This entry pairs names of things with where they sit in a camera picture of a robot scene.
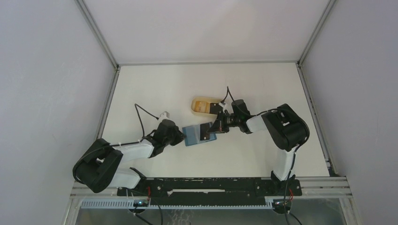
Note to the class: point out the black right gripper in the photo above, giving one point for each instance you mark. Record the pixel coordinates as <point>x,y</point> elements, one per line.
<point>219,126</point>

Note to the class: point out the blue leather card holder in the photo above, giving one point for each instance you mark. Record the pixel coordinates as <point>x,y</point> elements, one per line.
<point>191,134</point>

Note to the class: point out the black VIP card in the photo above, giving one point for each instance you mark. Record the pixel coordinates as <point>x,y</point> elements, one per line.
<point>215,108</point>

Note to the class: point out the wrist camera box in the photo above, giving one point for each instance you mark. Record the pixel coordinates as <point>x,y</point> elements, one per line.
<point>164,116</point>
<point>225,107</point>

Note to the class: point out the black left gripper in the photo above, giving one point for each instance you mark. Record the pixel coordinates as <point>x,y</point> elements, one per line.
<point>180,137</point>

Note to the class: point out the black credit card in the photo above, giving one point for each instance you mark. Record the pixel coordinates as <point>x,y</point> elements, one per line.
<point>204,135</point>

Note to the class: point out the white slotted cable duct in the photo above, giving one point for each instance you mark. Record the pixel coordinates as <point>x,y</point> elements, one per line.
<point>141,204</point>

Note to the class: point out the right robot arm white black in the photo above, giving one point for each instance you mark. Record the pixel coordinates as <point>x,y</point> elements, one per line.
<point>288,131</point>

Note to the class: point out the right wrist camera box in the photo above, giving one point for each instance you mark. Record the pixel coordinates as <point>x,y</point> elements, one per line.
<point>225,107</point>

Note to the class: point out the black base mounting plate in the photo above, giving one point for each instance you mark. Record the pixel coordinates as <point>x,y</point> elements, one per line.
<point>162,187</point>

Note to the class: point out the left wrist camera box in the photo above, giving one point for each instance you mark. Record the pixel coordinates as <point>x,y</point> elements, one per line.
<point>164,116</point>

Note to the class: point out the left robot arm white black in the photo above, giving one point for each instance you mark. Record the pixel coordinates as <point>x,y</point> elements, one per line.
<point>100,166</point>

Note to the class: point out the beige oval plastic tray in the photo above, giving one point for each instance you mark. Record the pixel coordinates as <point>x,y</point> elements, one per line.
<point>205,99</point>

